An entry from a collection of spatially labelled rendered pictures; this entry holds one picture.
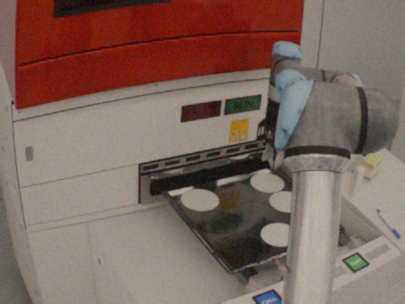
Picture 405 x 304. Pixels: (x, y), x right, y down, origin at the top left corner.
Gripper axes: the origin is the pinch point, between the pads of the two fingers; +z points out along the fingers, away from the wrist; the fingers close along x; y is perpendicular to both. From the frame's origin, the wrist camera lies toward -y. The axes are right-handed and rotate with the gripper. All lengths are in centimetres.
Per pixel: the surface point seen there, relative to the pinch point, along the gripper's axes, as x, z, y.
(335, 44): -56, 40, -235
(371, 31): -37, 28, -270
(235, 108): -15.4, -9.8, -3.2
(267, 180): -3.4, 9.5, -4.7
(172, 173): -23.4, 6.0, 13.6
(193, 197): -15.3, 9.2, 15.5
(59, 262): -42, 31, 45
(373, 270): 41.5, 2.9, 22.8
